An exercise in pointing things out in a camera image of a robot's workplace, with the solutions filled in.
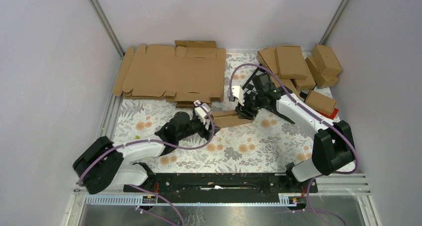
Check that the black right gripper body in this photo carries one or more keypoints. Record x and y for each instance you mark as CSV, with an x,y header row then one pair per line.
x,y
255,101

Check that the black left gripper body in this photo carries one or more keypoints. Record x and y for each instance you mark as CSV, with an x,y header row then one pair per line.
x,y
196,126

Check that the brown cardboard box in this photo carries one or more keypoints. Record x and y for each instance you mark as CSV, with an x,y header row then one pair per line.
x,y
225,119

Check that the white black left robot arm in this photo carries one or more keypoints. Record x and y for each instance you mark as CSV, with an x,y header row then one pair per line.
x,y
104,164

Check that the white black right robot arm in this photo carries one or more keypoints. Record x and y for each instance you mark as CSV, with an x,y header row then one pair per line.
x,y
333,145

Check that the folded cardboard box front centre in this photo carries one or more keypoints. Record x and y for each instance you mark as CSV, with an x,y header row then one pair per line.
x,y
287,83

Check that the folded cardboard box middle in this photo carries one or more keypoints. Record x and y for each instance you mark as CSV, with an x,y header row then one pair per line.
x,y
304,84

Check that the folded cardboard box back left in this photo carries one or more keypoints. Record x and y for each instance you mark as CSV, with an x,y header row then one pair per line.
x,y
266,58

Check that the folded cardboard box large top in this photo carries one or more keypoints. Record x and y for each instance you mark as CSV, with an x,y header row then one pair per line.
x,y
290,62

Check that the folded cardboard box front right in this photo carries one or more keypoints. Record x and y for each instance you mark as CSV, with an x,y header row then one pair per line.
x,y
320,102

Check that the folded cardboard box lower right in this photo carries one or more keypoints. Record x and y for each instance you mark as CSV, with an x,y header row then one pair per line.
x,y
321,80

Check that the folded cardboard box top right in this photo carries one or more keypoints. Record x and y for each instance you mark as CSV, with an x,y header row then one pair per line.
x,y
326,60

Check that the red box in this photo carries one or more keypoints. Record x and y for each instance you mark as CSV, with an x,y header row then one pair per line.
x,y
333,115

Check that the black white checkerboard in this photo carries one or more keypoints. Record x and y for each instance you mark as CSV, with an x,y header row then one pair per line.
x,y
289,106

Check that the floral patterned table mat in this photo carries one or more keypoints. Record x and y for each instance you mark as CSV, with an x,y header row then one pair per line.
x,y
266,145

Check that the stack of flat cardboard sheets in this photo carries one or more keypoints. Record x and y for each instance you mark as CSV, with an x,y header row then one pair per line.
x,y
182,73

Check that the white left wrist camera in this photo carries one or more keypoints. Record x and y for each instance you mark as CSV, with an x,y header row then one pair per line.
x,y
202,111

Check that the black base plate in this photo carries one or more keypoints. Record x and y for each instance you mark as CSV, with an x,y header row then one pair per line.
x,y
211,188

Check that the aluminium rail frame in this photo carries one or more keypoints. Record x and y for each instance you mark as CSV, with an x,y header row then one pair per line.
x,y
109,120

